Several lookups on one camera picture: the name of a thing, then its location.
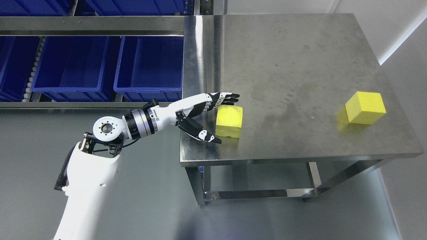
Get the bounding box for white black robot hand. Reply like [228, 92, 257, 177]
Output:
[150, 92, 240, 144]

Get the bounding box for yellow foam block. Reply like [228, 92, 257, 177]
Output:
[215, 105, 244, 138]
[345, 91, 386, 125]

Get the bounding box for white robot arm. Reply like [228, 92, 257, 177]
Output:
[54, 115, 137, 240]

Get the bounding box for metal shelf rack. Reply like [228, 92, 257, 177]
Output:
[1, 14, 214, 109]

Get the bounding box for blue bin lower middle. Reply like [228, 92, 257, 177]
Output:
[31, 36, 121, 102]

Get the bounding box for blue bin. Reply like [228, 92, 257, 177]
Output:
[0, 0, 73, 16]
[85, 0, 186, 16]
[113, 36, 183, 102]
[0, 36, 40, 102]
[31, 36, 121, 102]

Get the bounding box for blue bin lower right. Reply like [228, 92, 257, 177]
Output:
[113, 36, 183, 102]

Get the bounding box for stainless steel table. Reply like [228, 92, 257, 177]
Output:
[180, 14, 424, 205]

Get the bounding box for blue bin upper right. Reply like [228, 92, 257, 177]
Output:
[85, 0, 186, 16]

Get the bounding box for blue bin lower left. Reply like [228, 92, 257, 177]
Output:
[0, 36, 40, 102]

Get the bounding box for blue bin upper left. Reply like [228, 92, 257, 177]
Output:
[0, 0, 73, 16]

